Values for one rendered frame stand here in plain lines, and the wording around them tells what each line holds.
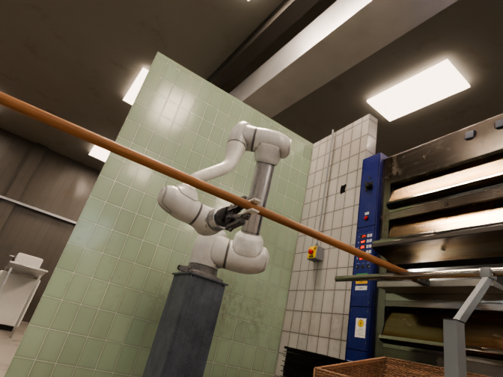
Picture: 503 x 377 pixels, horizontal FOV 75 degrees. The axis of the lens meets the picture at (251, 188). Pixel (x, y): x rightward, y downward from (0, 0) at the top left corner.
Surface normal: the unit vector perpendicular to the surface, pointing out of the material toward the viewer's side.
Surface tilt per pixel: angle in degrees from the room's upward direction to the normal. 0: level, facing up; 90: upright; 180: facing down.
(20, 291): 90
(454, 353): 90
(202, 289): 90
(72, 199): 90
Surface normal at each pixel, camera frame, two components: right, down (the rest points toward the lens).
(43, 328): 0.52, -0.26
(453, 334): -0.83, -0.40
